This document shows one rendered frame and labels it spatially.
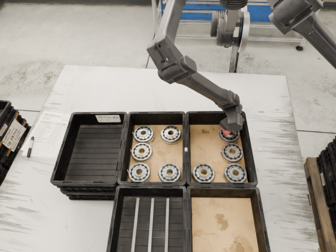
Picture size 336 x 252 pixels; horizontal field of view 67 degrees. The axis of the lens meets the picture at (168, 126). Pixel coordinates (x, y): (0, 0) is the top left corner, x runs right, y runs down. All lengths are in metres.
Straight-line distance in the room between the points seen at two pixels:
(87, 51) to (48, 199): 2.23
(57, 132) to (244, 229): 1.18
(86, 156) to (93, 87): 0.63
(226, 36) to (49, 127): 1.17
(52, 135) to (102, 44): 1.96
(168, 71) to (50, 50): 2.87
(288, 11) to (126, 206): 0.95
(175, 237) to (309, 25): 0.89
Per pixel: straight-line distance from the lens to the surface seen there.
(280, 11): 0.78
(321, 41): 0.85
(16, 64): 3.59
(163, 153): 1.28
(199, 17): 3.03
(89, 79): 1.91
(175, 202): 1.18
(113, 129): 1.41
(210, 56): 3.07
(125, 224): 1.18
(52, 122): 1.75
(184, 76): 0.84
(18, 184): 1.61
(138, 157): 1.25
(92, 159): 1.34
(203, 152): 1.29
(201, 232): 1.15
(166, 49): 0.79
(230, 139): 1.31
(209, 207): 1.18
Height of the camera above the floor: 1.95
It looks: 55 degrees down
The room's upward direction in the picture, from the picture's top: 5 degrees counter-clockwise
